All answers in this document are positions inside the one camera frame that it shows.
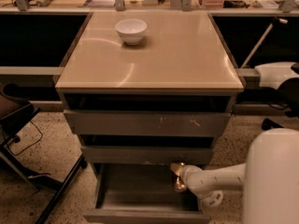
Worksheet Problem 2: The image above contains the top grey drawer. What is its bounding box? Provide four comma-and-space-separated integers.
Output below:
63, 94, 232, 138

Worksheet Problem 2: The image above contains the black office chair base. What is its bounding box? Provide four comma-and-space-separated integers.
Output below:
273, 63, 299, 118

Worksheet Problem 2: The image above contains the middle grey drawer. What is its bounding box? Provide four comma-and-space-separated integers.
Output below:
80, 134, 214, 165

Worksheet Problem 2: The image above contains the grey drawer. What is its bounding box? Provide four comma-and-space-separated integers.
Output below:
63, 94, 232, 138
80, 134, 214, 165
83, 164, 210, 224

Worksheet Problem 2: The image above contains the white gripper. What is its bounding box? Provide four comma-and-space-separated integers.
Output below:
170, 162, 223, 207

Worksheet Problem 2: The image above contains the beige drawer cabinet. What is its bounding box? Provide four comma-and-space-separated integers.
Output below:
54, 9, 245, 173

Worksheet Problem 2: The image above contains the bottom grey drawer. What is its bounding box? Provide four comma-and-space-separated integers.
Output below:
83, 164, 210, 224

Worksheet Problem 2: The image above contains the dark chair on left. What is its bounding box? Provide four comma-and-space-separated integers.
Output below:
0, 83, 87, 224

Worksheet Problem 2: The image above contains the white ceramic bowl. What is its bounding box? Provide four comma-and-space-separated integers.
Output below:
115, 19, 148, 45

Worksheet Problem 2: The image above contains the white chair seat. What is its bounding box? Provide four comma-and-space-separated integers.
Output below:
254, 62, 299, 90

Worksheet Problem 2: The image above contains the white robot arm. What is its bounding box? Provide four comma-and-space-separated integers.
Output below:
170, 128, 299, 224

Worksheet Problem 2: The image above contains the black floor cable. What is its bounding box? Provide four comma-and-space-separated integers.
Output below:
6, 120, 44, 157

